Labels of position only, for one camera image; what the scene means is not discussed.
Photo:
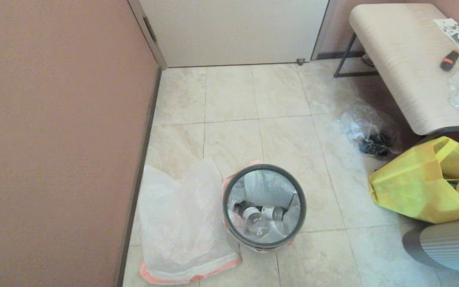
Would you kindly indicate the used translucent trash bag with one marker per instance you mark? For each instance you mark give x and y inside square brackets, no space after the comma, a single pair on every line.
[265,187]

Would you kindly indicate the black round trash bin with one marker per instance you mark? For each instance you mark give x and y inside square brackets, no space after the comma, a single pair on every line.
[227,229]

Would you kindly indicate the grey ribbed robot base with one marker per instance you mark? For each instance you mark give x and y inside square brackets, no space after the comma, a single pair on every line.
[452,243]

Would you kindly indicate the white red plastic bag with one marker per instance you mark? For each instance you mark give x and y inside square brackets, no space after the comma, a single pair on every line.
[181,223]

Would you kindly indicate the crumpled clear plastic bag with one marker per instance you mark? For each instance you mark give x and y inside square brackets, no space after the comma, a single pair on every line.
[357,123]

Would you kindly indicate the yellow shopping bag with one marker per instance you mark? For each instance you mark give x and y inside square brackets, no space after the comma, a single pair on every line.
[408,183]

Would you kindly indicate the crushed clear plastic bottle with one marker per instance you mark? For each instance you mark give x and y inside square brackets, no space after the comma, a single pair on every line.
[272,212]
[251,215]

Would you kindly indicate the white door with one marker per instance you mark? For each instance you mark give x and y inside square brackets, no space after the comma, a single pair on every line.
[233,32]

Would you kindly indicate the black tangled object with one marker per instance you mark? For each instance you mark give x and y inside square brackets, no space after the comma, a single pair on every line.
[373,146]

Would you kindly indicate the light wood-grain table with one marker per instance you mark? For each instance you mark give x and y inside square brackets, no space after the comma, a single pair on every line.
[404,59]

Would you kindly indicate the black orange marker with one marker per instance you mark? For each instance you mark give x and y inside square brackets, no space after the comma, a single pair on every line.
[449,61]

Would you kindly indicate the black and white booklet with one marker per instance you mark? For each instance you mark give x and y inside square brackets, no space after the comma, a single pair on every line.
[454,32]

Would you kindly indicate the grey door frame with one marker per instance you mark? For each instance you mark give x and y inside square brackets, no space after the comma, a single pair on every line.
[153,44]

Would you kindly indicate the black metal table frame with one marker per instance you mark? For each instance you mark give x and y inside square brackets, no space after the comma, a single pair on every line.
[345,56]

